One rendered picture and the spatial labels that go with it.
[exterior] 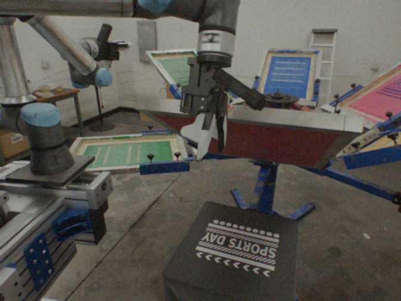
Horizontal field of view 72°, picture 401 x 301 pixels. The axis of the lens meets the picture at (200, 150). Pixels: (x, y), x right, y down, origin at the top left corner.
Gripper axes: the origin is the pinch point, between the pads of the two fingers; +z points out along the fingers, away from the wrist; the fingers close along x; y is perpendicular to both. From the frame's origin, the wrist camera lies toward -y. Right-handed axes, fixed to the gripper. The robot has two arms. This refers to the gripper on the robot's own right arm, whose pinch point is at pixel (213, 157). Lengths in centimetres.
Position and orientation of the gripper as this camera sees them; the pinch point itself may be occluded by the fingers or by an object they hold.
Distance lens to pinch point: 57.3
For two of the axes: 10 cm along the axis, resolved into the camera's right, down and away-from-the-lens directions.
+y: -9.4, -1.4, 3.2
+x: -3.3, 0.9, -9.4
